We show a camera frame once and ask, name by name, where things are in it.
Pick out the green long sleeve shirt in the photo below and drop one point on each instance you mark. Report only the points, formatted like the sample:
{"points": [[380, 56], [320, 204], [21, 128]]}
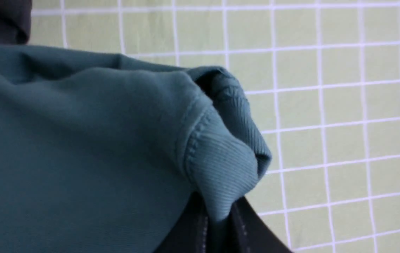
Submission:
{"points": [[101, 153]]}

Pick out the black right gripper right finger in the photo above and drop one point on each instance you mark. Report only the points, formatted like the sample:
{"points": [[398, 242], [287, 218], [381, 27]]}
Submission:
{"points": [[249, 234]]}

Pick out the green checkered table cloth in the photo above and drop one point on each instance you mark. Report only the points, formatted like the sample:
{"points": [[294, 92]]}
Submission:
{"points": [[323, 81]]}

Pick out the dark grey crumpled clothes pile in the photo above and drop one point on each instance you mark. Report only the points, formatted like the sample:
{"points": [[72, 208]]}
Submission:
{"points": [[15, 21]]}

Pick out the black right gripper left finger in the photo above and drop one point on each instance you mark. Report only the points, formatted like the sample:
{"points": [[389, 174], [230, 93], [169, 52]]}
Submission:
{"points": [[190, 233]]}

